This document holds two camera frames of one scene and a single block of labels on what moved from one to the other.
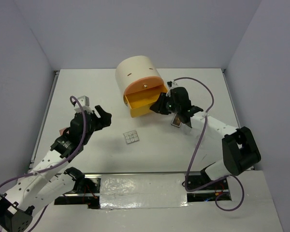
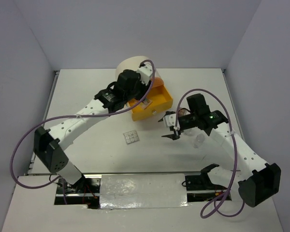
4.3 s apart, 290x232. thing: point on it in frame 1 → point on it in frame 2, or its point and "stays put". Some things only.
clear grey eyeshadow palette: x=131 y=137 stays put
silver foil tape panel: x=143 y=191 stays put
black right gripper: x=159 y=106 → x=173 y=136
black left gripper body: x=95 y=124 → x=139 y=89
